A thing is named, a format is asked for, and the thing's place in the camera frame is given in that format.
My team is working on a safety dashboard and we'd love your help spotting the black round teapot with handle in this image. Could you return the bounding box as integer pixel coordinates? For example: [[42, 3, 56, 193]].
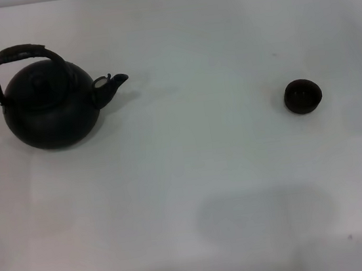
[[0, 31, 137, 157]]

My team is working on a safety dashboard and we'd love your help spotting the small dark teacup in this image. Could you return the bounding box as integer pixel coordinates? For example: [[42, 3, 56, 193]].
[[281, 76, 325, 117]]

